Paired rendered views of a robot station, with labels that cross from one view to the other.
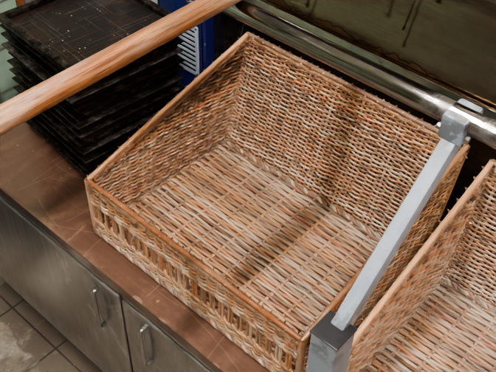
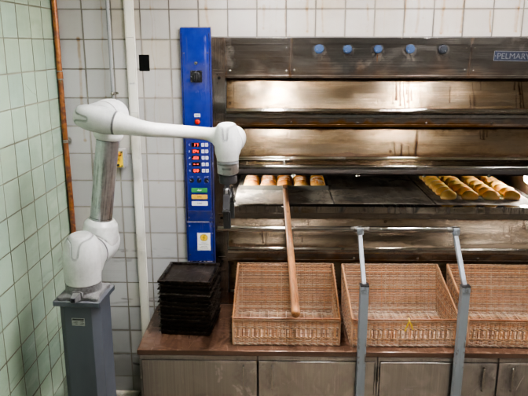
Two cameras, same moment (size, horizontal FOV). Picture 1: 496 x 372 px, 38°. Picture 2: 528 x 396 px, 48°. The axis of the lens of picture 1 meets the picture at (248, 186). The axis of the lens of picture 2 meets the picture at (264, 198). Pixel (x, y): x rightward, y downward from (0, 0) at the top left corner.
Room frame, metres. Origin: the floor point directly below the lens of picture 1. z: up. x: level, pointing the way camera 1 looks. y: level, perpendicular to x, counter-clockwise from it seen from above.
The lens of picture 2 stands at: (-1.22, 1.96, 2.07)
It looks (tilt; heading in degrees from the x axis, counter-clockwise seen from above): 14 degrees down; 320
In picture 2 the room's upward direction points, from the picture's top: straight up
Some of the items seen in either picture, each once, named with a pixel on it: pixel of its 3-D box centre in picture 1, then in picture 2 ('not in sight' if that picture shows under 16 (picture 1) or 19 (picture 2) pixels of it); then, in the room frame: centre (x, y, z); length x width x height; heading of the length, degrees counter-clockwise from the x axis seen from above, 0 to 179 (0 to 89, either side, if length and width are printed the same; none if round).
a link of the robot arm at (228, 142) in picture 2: not in sight; (227, 141); (0.75, 0.52, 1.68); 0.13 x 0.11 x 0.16; 134
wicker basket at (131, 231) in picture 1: (269, 190); (285, 301); (1.01, -0.04, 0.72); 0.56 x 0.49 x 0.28; 49
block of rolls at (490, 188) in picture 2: not in sight; (467, 184); (0.79, -1.37, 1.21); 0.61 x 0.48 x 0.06; 139
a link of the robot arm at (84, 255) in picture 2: not in sight; (82, 256); (1.19, 0.99, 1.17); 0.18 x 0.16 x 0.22; 134
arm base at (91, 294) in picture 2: not in sight; (82, 288); (1.16, 1.01, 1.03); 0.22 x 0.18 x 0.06; 135
